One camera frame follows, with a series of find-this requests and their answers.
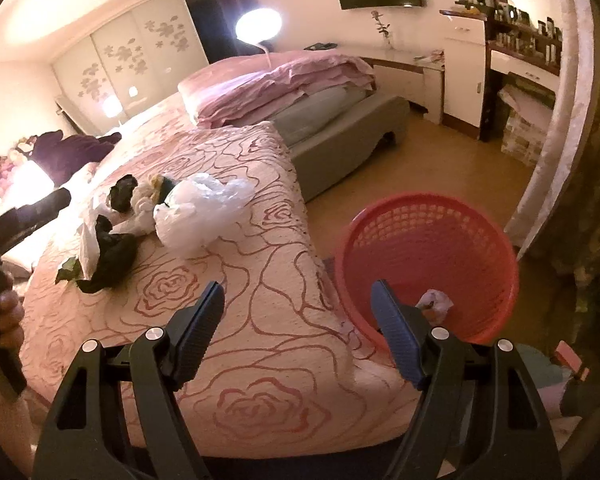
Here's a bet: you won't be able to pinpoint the dark trash pile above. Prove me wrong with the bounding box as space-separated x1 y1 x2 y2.
55 214 138 294

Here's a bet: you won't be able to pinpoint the clear plastic bag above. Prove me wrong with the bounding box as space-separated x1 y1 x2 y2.
154 172 256 258

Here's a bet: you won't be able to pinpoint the left hand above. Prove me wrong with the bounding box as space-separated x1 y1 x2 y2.
0 270 24 352

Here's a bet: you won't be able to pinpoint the crumpled paper in basket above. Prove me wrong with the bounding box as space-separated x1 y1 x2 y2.
416 289 454 325

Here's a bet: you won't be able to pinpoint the pink rose-pattern bedspread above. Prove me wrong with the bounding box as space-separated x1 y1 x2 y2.
21 96 418 458

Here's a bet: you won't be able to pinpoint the red plastic mesh basket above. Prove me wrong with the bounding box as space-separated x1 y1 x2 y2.
334 193 519 352

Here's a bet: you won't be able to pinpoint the white floral wardrobe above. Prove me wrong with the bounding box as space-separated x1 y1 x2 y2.
52 0 208 132

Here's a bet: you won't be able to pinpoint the folded pink quilt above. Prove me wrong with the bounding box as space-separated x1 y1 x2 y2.
178 50 375 129

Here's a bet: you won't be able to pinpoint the lace curtain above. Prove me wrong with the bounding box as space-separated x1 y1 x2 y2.
505 0 600 259

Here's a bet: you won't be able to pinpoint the stacked storage boxes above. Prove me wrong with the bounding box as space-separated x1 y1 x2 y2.
498 84 553 167

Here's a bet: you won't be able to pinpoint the grey bed bench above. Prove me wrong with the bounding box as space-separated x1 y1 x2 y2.
268 86 410 202

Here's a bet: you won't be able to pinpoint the low white desk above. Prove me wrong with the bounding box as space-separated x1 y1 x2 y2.
336 46 444 125

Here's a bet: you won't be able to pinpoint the white dressing cabinet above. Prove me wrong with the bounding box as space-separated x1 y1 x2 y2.
440 10 486 140

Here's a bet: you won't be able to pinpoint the rose in vase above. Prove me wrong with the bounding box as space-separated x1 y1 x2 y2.
370 10 393 50

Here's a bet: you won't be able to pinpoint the ring light lamp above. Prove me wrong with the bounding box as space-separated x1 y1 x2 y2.
235 8 283 67

